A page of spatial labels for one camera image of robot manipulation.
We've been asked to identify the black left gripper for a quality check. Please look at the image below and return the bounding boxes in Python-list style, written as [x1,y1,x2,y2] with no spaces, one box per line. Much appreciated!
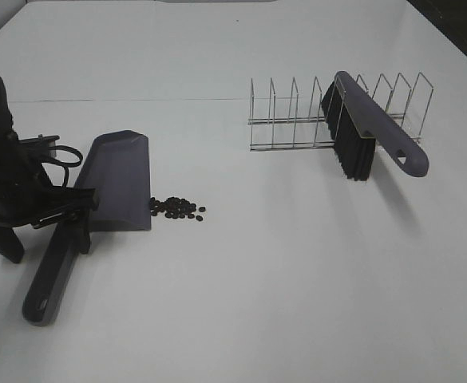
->
[0,133,99,264]

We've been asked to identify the grey plastic dustpan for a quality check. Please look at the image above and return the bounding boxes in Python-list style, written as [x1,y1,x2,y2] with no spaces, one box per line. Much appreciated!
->
[22,130,152,326]

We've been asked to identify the pile of coffee beans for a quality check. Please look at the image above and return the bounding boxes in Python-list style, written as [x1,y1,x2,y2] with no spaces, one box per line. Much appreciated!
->
[148,196,206,222]

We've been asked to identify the grey hand brush black bristles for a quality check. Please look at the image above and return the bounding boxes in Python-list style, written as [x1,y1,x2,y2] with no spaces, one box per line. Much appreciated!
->
[321,71,429,181]

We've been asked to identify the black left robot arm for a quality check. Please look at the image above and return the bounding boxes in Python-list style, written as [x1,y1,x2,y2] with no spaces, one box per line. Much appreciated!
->
[0,77,99,263]

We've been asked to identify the black left camera cable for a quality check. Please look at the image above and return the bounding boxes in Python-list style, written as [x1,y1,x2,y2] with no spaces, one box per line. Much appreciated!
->
[37,145,85,188]

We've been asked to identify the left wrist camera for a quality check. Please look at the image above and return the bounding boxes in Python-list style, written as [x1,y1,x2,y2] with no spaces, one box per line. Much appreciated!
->
[19,135,60,158]

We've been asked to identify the chrome wire dish rack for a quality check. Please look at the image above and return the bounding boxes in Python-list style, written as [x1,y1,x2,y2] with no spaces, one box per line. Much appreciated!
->
[247,72,434,152]

